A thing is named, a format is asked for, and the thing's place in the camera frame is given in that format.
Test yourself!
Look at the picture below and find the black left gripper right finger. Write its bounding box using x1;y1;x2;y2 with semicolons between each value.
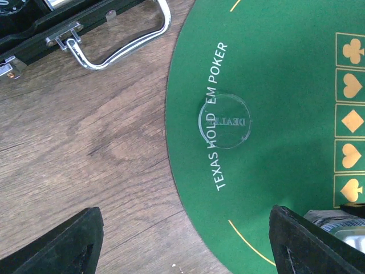
269;205;364;273

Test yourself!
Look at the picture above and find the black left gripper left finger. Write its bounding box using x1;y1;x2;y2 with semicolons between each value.
1;207;104;273

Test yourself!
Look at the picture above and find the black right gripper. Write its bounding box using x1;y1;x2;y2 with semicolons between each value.
304;203;364;253

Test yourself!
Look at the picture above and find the clear acrylic dealer button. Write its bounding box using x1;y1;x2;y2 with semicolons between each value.
198;93;253;150

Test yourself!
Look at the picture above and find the round green poker mat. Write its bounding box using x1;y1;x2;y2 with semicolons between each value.
166;1;364;273

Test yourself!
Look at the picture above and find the black poker set case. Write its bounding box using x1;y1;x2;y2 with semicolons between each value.
1;1;140;83

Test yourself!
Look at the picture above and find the chrome case handle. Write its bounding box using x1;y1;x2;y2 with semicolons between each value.
45;1;172;71

